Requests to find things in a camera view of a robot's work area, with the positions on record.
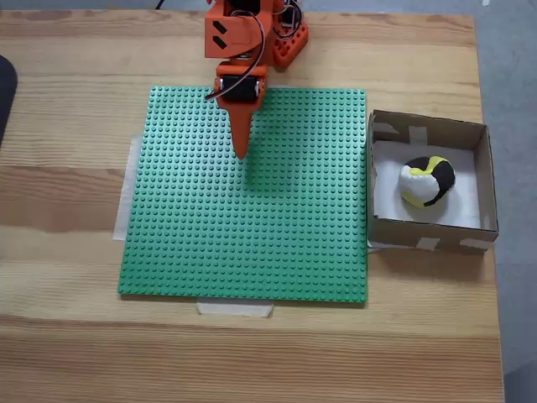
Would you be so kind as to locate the white yellow black soft ball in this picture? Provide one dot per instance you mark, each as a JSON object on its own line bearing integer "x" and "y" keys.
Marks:
{"x": 419, "y": 184}

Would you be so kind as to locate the brown cardboard box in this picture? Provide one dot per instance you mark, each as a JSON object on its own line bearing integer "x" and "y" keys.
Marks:
{"x": 419, "y": 237}

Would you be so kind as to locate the masking tape strip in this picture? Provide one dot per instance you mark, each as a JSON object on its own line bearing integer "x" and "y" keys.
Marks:
{"x": 235, "y": 309}
{"x": 280, "y": 87}
{"x": 123, "y": 201}

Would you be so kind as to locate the green studded baseplate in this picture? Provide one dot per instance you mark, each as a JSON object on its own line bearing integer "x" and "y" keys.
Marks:
{"x": 189, "y": 231}

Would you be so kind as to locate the white paper sheet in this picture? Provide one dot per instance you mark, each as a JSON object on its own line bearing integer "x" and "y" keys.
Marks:
{"x": 386, "y": 201}

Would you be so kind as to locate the black rounded object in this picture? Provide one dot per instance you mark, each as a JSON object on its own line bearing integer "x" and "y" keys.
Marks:
{"x": 6, "y": 92}

